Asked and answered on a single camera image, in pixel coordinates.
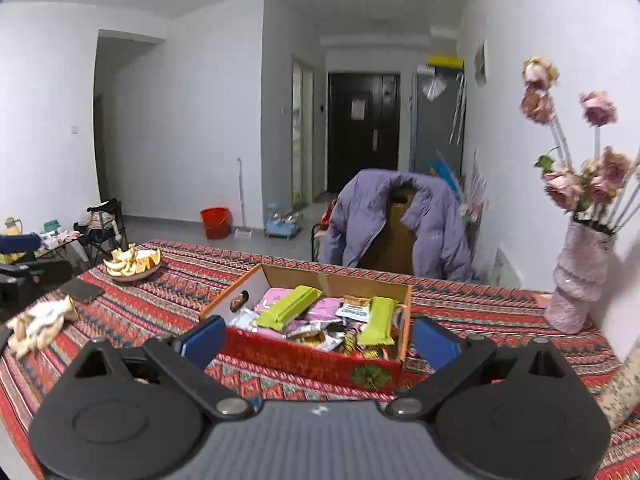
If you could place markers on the white orange snack packet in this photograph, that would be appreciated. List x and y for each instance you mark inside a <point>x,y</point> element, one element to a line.
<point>352,307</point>

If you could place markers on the brown wooden chair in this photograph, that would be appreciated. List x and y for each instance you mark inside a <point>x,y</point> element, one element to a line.
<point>392,240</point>

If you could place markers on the black folding chair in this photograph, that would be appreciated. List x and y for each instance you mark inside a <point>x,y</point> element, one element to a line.
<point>107,210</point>

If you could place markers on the blue small cart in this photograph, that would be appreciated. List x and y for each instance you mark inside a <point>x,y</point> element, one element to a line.
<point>282,230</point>

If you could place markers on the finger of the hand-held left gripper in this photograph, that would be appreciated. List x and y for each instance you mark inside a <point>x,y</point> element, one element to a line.
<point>45,272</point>
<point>20,244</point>

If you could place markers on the purple puffer jacket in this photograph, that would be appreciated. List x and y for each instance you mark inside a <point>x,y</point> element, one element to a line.
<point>360,210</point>

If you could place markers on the dark phone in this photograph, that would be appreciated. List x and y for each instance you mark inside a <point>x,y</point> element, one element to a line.
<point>82,290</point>

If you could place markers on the dark red snack packet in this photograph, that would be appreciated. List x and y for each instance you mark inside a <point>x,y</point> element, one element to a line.
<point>350,342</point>

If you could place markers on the pink ribbed vase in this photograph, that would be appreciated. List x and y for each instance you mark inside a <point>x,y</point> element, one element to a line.
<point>580,275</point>

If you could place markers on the red bucket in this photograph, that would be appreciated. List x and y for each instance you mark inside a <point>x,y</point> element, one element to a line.
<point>216,225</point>

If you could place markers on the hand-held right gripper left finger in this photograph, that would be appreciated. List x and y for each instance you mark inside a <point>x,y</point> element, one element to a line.
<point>207,340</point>

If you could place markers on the glass interior door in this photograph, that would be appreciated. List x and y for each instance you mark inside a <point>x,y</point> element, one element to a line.
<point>302,135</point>

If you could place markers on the red patterned tablecloth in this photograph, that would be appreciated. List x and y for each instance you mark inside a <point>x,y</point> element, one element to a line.
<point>475,310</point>

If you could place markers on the white mop pole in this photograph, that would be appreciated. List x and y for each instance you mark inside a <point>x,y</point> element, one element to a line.
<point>242,190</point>

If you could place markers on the brown oval dish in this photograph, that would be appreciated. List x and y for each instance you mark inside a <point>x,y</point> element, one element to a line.
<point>137,276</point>

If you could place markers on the red cardboard box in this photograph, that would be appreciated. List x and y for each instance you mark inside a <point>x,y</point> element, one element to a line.
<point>300,360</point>

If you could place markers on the bundle of paper rolls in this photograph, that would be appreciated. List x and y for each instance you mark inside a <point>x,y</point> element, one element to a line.
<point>470,190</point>

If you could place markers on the white floral vase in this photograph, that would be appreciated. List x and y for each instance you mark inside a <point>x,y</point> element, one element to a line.
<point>625,385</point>

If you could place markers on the cluttered side table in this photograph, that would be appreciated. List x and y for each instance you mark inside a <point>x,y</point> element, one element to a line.
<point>60,237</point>

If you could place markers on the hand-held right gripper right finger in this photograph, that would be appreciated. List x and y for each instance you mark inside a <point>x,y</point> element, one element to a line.
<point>435,342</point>

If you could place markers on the bunch of dried pink roses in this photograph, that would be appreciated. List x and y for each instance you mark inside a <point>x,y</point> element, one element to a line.
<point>565,187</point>

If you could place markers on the yellow box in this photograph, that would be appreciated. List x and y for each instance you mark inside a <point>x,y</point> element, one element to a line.
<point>449,62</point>

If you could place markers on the grey refrigerator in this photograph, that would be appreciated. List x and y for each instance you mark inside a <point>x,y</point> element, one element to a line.
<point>432,135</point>

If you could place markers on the white dustpan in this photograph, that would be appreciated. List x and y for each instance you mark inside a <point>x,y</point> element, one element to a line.
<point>243,233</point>

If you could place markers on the paper notice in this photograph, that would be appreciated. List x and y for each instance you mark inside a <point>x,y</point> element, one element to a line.
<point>357,109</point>

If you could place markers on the yellow thermos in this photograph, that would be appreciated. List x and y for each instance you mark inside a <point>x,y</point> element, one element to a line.
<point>13,227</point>

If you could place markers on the clear plastic bag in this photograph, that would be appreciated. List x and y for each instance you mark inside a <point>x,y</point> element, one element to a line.
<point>434,87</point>

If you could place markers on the lime green snack packet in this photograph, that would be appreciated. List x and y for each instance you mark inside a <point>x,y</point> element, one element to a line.
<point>377,320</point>
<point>287,307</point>

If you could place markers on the white umbrella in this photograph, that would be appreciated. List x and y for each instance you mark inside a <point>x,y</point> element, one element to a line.
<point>457,115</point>

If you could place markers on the black entrance door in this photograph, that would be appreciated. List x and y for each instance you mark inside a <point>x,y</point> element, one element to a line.
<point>340,160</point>

